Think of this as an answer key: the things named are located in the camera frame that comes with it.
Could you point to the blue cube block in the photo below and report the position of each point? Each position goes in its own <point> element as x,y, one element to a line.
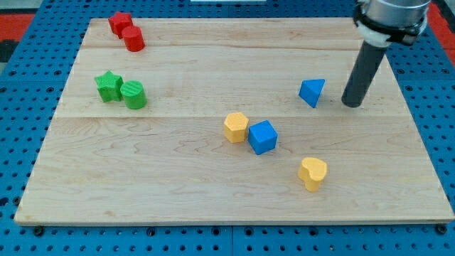
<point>262,137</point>

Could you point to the blue triangle block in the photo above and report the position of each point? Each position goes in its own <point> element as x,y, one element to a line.
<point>310,91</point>

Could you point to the yellow hexagon block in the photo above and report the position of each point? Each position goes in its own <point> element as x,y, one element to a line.
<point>235,127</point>

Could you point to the light wooden board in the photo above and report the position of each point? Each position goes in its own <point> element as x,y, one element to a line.
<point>169,163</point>

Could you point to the yellow heart block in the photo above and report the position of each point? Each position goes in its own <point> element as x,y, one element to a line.
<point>312,172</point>

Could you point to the green cylinder block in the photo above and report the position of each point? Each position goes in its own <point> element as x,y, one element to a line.
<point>134,95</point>

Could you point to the green star block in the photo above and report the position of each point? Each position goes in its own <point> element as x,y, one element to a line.
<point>108,86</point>

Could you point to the red cylinder block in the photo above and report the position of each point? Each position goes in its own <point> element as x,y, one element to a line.
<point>133,38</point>

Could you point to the red star block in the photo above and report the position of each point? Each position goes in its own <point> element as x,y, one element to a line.
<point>118,22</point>

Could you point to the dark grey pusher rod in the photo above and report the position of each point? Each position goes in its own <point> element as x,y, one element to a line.
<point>366,65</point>

